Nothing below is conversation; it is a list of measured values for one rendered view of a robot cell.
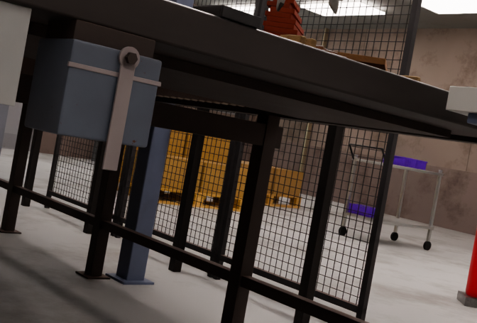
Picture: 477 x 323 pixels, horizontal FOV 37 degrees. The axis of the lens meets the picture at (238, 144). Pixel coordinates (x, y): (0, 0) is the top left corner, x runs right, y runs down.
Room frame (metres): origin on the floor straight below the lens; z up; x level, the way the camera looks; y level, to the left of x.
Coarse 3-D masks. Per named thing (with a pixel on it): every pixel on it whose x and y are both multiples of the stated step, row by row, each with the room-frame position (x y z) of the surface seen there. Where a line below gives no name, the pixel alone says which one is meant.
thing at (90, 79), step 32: (64, 32) 0.92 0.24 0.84; (96, 32) 0.92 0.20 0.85; (64, 64) 0.89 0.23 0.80; (96, 64) 0.90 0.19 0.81; (128, 64) 0.93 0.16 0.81; (160, 64) 0.97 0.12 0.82; (32, 96) 0.95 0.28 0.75; (64, 96) 0.88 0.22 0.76; (96, 96) 0.91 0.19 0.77; (128, 96) 0.93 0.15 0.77; (64, 128) 0.89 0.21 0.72; (96, 128) 0.91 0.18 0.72; (128, 128) 0.95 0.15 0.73
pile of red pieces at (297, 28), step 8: (288, 0) 2.29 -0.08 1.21; (272, 8) 2.30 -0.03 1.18; (288, 8) 2.29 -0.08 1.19; (296, 8) 2.36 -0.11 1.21; (272, 16) 2.30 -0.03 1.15; (280, 16) 2.29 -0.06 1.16; (288, 16) 2.29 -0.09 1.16; (296, 16) 2.33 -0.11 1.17; (264, 24) 2.30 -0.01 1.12; (272, 24) 2.30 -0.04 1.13; (280, 24) 2.29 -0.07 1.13; (288, 24) 2.28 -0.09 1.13; (296, 24) 2.30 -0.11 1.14; (272, 32) 2.29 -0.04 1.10; (280, 32) 2.29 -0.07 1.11; (288, 32) 2.28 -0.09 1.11; (296, 32) 2.28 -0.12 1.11
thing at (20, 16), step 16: (0, 0) 0.84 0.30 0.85; (0, 16) 0.84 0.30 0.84; (16, 16) 0.86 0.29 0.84; (0, 32) 0.85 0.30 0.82; (16, 32) 0.86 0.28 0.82; (0, 48) 0.85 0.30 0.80; (16, 48) 0.86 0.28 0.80; (0, 64) 0.85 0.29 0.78; (16, 64) 0.86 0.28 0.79; (0, 80) 0.85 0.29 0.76; (16, 80) 0.87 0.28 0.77; (0, 96) 0.86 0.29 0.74
